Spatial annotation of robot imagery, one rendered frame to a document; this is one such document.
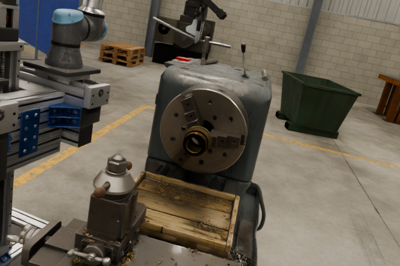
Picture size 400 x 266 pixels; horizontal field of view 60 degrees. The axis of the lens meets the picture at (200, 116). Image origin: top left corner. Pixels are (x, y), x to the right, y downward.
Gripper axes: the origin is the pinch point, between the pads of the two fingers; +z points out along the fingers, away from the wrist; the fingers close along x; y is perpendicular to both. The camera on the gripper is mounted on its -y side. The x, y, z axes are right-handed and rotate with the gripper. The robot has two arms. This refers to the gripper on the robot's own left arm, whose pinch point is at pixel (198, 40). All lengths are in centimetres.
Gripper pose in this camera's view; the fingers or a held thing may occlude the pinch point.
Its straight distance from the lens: 142.0
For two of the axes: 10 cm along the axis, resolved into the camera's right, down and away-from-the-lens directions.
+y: -9.7, -2.3, 1.1
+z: -2.0, 9.4, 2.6
